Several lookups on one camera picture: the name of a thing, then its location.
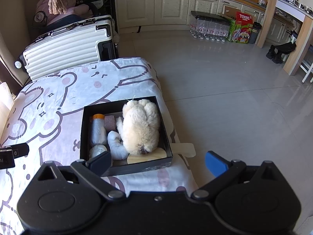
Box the cream white yarn ball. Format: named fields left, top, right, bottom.
left=89, top=144, right=108, bottom=159

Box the white cloth bundle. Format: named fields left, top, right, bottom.
left=107, top=130, right=129, bottom=160

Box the white roll with orange cap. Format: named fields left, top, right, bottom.
left=90, top=114, right=107, bottom=147

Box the brown tape roll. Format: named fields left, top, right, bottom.
left=104, top=115, right=116, bottom=133

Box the beige plush toy keychain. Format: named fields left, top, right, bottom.
left=116, top=99, right=160, bottom=155

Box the beige masking tape roll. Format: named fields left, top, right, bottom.
left=127, top=147, right=167, bottom=165

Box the black open box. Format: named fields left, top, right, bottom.
left=80, top=96, right=173, bottom=177

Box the bear print bed sheet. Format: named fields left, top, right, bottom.
left=1, top=58, right=196, bottom=234

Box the brown curtain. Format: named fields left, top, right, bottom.
left=1, top=54, right=24, bottom=95

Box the white ribbed suitcase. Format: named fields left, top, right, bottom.
left=14, top=15, right=118, bottom=81

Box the pink bag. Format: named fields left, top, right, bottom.
left=33, top=0, right=93, bottom=26

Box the red green snack carton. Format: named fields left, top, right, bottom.
left=228, top=11, right=253, bottom=44

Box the pack of water bottles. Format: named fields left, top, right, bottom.
left=189, top=11, right=231, bottom=42

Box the black trash bin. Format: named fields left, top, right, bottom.
left=248, top=22, right=262, bottom=44

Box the beige fringed cloth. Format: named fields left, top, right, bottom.
left=48, top=0, right=66, bottom=15

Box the cream cabinet row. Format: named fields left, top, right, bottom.
left=111, top=0, right=301, bottom=47

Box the wooden table leg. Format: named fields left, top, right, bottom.
left=255, top=0, right=277, bottom=48

